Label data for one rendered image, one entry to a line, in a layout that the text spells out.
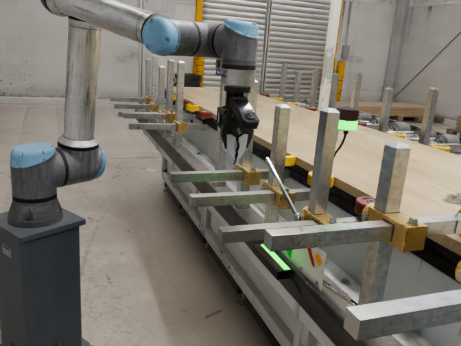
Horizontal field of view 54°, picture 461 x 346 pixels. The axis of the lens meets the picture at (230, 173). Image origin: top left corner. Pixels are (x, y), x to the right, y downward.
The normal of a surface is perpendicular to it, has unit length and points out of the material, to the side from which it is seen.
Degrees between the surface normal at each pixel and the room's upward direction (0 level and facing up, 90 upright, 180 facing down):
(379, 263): 90
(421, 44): 90
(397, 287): 90
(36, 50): 90
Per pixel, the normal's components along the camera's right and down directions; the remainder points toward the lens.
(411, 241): 0.34, 0.28
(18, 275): -0.62, 0.17
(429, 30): -0.93, 0.04
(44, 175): 0.79, 0.22
